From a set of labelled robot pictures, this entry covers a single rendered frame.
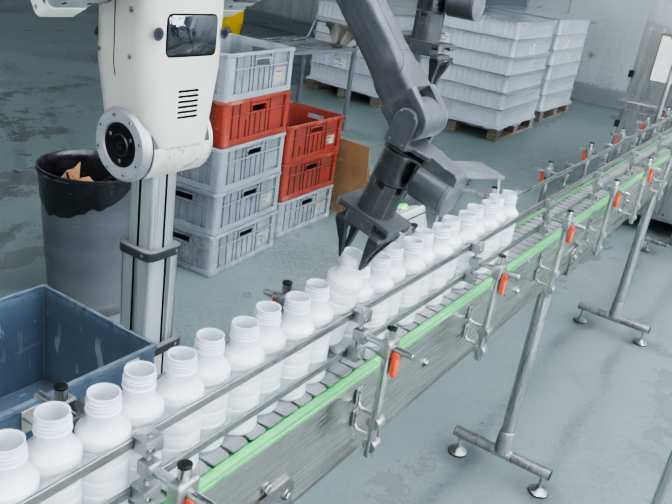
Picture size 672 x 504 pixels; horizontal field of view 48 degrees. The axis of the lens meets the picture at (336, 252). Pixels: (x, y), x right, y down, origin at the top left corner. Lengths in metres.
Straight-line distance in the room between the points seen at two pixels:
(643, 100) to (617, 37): 5.74
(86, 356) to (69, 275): 1.81
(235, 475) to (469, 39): 7.02
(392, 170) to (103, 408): 0.50
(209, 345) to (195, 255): 2.90
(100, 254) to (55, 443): 2.46
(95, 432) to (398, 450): 2.02
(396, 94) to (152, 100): 0.68
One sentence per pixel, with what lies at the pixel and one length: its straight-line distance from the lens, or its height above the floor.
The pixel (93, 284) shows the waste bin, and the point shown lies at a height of 0.17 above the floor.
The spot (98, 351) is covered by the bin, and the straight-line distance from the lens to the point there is 1.50.
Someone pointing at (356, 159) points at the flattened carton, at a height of 0.40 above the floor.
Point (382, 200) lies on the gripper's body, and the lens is 1.09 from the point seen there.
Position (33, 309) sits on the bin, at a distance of 1.58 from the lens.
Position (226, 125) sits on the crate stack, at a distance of 3.59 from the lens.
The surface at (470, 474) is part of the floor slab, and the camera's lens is 2.79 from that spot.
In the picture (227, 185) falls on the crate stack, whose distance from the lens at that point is 3.71.
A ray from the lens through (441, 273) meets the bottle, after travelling 1.49.
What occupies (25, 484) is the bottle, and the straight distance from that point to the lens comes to 0.82.
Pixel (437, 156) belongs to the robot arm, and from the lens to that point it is 1.06.
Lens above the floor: 1.65
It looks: 22 degrees down
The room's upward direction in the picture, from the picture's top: 9 degrees clockwise
